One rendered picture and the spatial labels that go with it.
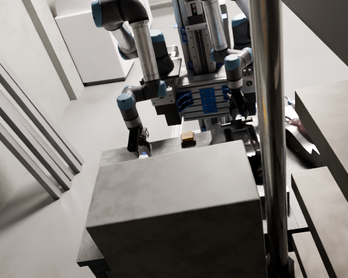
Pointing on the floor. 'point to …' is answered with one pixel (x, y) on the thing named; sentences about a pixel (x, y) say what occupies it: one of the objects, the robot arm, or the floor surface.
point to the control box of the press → (180, 215)
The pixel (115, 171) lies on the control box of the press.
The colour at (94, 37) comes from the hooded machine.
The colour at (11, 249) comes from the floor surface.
